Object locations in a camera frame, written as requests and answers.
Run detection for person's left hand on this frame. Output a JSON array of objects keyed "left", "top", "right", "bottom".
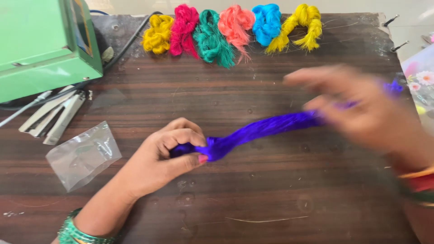
[{"left": 117, "top": 117, "right": 209, "bottom": 200}]

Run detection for floral printed bag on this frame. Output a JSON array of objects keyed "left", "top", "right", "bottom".
[{"left": 401, "top": 32, "right": 434, "bottom": 136}]

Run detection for person's right hand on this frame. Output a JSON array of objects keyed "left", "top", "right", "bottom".
[{"left": 283, "top": 65, "right": 428, "bottom": 163}]

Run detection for green sealing machine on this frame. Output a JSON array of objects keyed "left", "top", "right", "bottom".
[{"left": 0, "top": 0, "right": 104, "bottom": 103}]

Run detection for metal sealer tongs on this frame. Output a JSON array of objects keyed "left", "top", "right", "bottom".
[{"left": 19, "top": 85, "right": 87, "bottom": 145}]

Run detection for grey cable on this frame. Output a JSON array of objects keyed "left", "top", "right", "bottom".
[{"left": 0, "top": 90, "right": 53, "bottom": 129}]

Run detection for long yellow silk thread bundle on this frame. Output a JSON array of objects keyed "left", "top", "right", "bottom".
[{"left": 264, "top": 4, "right": 323, "bottom": 55}]

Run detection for green silk thread bundle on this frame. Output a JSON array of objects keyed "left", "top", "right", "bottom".
[{"left": 193, "top": 9, "right": 236, "bottom": 69}]

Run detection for purple silk thread bundle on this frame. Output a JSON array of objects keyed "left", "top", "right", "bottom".
[{"left": 170, "top": 80, "right": 404, "bottom": 162}]

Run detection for black power cable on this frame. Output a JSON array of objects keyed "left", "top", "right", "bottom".
[{"left": 0, "top": 11, "right": 164, "bottom": 111}]

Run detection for metal hook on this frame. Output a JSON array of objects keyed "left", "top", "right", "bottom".
[
  {"left": 383, "top": 14, "right": 400, "bottom": 28},
  {"left": 391, "top": 41, "right": 410, "bottom": 53}
]

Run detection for green bangles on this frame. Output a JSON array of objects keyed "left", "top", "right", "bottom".
[{"left": 57, "top": 208, "right": 117, "bottom": 244}]

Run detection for red and gold bangles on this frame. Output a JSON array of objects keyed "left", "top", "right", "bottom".
[{"left": 397, "top": 166, "right": 434, "bottom": 208}]

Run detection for magenta silk thread bundle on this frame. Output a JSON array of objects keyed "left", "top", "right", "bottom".
[{"left": 169, "top": 4, "right": 200, "bottom": 59}]

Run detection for small yellow silk thread bundle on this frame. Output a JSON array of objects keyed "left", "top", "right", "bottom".
[{"left": 141, "top": 14, "right": 175, "bottom": 55}]

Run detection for coral pink silk thread bundle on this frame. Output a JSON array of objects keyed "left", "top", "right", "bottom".
[{"left": 218, "top": 4, "right": 256, "bottom": 64}]

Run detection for clear plastic pouch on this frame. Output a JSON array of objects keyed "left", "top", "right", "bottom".
[{"left": 45, "top": 121, "right": 123, "bottom": 192}]

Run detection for blue silk thread bundle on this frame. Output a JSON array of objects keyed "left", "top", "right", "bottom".
[{"left": 252, "top": 3, "right": 282, "bottom": 47}]

